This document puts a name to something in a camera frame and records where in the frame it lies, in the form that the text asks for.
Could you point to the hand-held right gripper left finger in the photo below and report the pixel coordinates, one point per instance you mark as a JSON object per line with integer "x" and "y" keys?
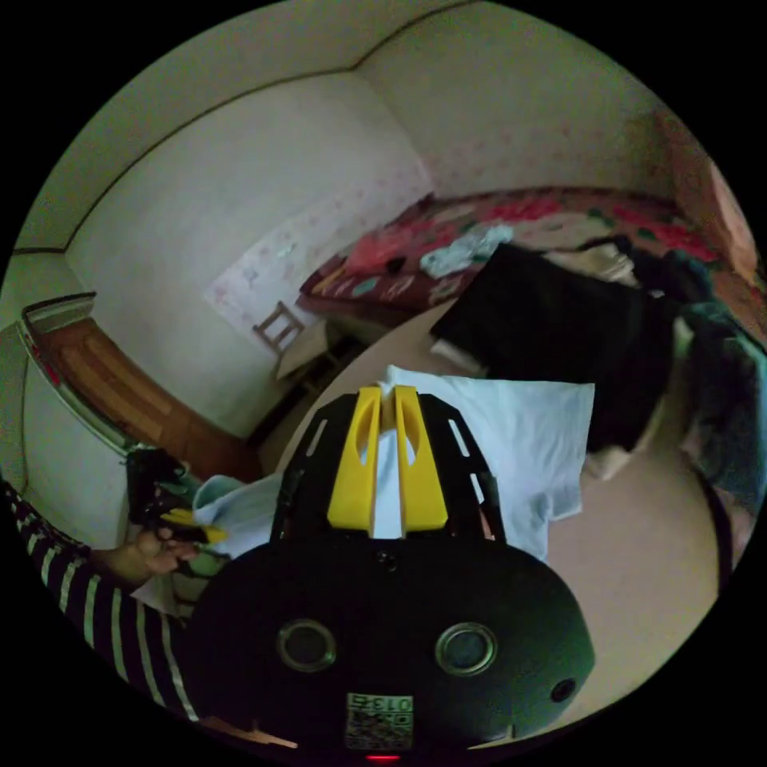
{"x": 350, "y": 479}

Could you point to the person's left hand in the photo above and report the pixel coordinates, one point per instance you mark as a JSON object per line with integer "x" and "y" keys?
{"x": 144, "y": 557}

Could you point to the white t-shirt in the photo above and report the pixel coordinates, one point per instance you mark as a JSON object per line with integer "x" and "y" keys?
{"x": 515, "y": 431}

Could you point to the bed with beige mat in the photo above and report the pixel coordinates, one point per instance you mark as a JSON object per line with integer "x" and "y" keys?
{"x": 629, "y": 569}

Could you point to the person's left forearm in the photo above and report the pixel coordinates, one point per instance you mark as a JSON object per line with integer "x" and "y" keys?
{"x": 90, "y": 599}

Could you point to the light blue garment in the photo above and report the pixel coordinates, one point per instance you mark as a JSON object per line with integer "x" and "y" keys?
{"x": 464, "y": 251}

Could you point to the pile of clothes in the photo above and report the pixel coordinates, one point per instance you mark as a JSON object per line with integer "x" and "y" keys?
{"x": 719, "y": 383}

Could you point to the black garment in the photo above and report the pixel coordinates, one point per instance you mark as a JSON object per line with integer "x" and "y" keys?
{"x": 557, "y": 335}

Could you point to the small wooden stool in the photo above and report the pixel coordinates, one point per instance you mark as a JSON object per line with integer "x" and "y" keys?
{"x": 277, "y": 326}

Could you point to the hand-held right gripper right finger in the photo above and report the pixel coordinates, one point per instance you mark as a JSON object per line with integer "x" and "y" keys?
{"x": 424, "y": 485}

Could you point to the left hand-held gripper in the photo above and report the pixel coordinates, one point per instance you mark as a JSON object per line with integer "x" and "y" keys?
{"x": 150, "y": 485}

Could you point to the wooden door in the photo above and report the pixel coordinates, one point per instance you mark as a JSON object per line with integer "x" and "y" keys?
{"x": 120, "y": 383}

